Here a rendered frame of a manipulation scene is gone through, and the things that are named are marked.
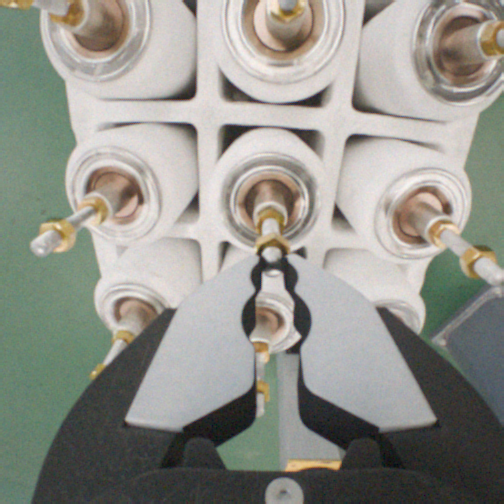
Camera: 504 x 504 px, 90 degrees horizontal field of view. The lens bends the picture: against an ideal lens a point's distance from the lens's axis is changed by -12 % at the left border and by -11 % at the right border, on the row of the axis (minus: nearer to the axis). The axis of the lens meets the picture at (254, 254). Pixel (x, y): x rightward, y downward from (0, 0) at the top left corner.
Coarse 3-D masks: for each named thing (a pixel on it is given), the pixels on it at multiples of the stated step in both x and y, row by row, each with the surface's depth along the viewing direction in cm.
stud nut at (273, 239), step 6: (270, 234) 14; (276, 234) 14; (258, 240) 14; (264, 240) 14; (270, 240) 14; (276, 240) 14; (282, 240) 14; (258, 246) 14; (264, 246) 14; (270, 246) 14; (276, 246) 14; (282, 246) 14; (288, 246) 14; (258, 252) 14; (282, 252) 14; (288, 252) 14
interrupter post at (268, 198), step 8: (264, 192) 20; (272, 192) 20; (256, 200) 20; (264, 200) 18; (272, 200) 18; (280, 200) 19; (256, 208) 18; (264, 208) 18; (280, 208) 18; (256, 216) 18; (256, 224) 19
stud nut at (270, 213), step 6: (264, 210) 18; (270, 210) 17; (276, 210) 17; (258, 216) 17; (264, 216) 17; (270, 216) 17; (276, 216) 17; (282, 216) 17; (258, 222) 17; (282, 222) 17; (258, 228) 17; (282, 228) 17
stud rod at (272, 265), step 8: (264, 224) 17; (272, 224) 16; (264, 232) 16; (272, 248) 14; (264, 256) 13; (272, 256) 13; (280, 256) 13; (264, 264) 13; (272, 264) 13; (280, 264) 13; (264, 272) 13; (272, 272) 13; (280, 272) 13
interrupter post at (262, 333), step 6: (258, 318) 26; (264, 318) 26; (258, 324) 25; (264, 324) 25; (270, 324) 26; (258, 330) 24; (264, 330) 25; (270, 330) 25; (252, 336) 24; (258, 336) 24; (264, 336) 24; (270, 336) 25; (252, 342) 24; (264, 342) 24; (270, 342) 24; (270, 348) 24
